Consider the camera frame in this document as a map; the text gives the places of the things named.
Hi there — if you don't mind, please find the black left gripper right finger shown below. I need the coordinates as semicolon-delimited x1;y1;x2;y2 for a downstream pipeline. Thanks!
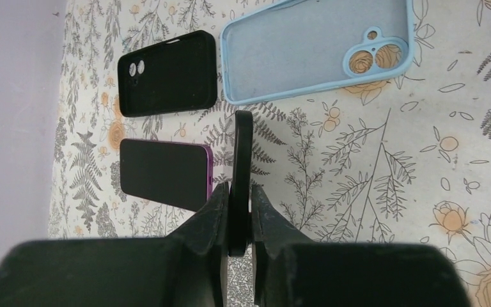
251;185;471;306

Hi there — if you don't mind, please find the black phone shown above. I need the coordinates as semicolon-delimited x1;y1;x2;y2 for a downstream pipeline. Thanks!
120;139;214;212

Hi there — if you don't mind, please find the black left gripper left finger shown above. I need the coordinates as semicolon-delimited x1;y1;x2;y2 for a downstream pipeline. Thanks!
0;183;230;306

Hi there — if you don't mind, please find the light blue phone case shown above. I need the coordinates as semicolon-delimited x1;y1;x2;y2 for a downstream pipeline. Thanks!
220;1;415;106

